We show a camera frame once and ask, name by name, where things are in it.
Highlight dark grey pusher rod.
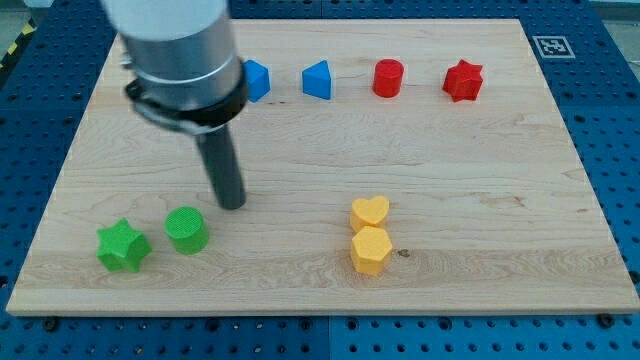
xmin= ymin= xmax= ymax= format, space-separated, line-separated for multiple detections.
xmin=196 ymin=125 xmax=246 ymax=210

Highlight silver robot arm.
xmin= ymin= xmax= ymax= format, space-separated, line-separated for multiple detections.
xmin=101 ymin=0 xmax=248 ymax=210

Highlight yellow hexagon block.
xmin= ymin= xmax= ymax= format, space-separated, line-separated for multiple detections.
xmin=350 ymin=226 xmax=393 ymax=276

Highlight blue cube block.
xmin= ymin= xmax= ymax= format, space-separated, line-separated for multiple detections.
xmin=244 ymin=60 xmax=271 ymax=103

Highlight green cylinder block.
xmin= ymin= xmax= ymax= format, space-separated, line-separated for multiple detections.
xmin=164 ymin=207 xmax=209 ymax=255

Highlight blue triangle block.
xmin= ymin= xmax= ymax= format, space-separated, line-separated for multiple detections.
xmin=302 ymin=60 xmax=332 ymax=100

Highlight green star block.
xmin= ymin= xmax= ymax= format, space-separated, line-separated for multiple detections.
xmin=96 ymin=218 xmax=152 ymax=273

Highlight yellow heart block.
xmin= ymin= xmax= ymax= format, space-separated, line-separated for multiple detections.
xmin=349 ymin=196 xmax=390 ymax=232

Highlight red cylinder block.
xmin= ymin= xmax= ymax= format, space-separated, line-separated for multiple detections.
xmin=372 ymin=59 xmax=404 ymax=98

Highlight wooden board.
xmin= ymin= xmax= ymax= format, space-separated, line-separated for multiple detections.
xmin=6 ymin=19 xmax=639 ymax=317

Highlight red star block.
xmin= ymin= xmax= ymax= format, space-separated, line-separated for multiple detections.
xmin=442 ymin=59 xmax=483 ymax=102

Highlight white fiducial marker tag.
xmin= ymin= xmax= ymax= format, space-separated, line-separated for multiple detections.
xmin=532 ymin=35 xmax=575 ymax=59

